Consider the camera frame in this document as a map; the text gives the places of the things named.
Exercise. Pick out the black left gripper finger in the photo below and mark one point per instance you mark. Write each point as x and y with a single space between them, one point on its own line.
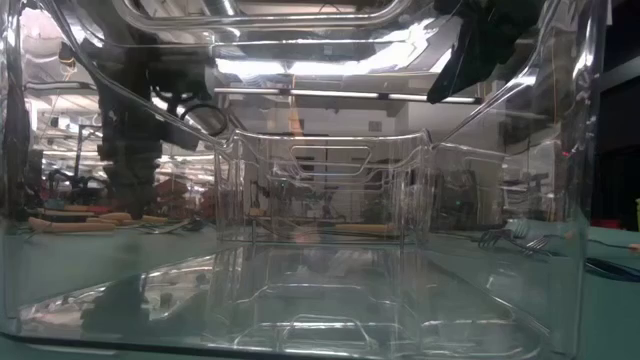
141 192
120 192

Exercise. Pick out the iridescent fork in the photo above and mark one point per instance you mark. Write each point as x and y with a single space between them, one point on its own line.
492 239

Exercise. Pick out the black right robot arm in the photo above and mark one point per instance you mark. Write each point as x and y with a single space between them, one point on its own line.
490 12

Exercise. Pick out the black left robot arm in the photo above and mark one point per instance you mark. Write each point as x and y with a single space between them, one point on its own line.
165 80

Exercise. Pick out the clear plastic bin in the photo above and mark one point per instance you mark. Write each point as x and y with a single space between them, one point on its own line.
580 175
300 210
225 200

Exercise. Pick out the long ceiling tube light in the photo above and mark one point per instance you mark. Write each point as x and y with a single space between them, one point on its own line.
340 94

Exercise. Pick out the green table mat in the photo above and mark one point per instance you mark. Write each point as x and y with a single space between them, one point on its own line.
615 320

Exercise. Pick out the black metal frame stand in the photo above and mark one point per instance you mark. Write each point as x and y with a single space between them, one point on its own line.
77 165

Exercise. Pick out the wooden table with black frame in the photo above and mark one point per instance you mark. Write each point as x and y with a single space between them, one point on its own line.
60 214

